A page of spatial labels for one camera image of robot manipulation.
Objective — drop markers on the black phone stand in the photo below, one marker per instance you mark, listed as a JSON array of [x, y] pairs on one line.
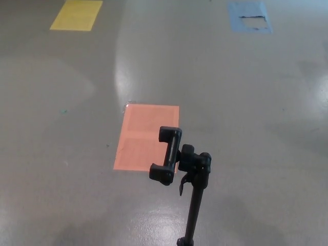
[[197, 179]]

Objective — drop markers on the orange floor mat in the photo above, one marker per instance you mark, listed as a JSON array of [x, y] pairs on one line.
[[143, 128]]

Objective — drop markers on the yellow floor mat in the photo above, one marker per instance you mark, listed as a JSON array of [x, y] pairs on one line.
[[77, 15]]

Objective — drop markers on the torn blue floor mat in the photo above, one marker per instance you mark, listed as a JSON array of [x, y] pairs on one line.
[[249, 10]]

